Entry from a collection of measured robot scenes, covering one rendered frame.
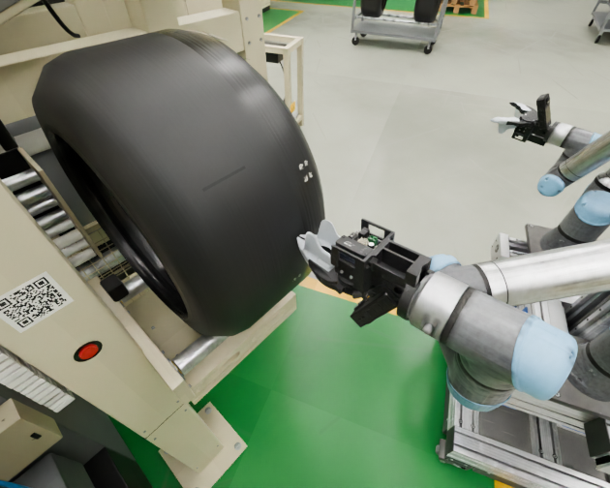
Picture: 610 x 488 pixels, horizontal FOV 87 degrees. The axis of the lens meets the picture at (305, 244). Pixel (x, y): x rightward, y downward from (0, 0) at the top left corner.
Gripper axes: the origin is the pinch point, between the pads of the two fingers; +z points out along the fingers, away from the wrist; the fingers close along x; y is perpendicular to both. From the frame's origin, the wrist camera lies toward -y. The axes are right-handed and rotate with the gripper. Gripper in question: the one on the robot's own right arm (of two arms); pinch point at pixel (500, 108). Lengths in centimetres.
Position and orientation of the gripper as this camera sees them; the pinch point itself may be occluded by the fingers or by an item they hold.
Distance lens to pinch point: 153.6
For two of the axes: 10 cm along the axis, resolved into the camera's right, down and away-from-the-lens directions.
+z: -6.9, -5.3, 5.0
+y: 1.0, 6.1, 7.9
